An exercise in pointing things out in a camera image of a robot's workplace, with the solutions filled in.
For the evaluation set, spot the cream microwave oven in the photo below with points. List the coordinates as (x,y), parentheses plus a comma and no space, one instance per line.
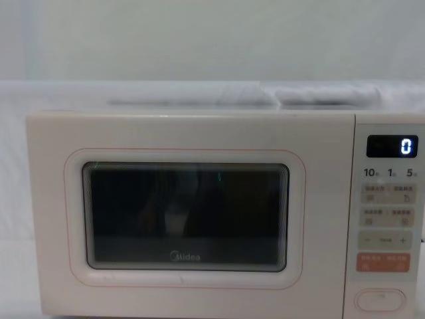
(199,133)

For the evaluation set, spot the oven control panel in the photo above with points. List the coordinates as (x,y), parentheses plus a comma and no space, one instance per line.
(386,206)

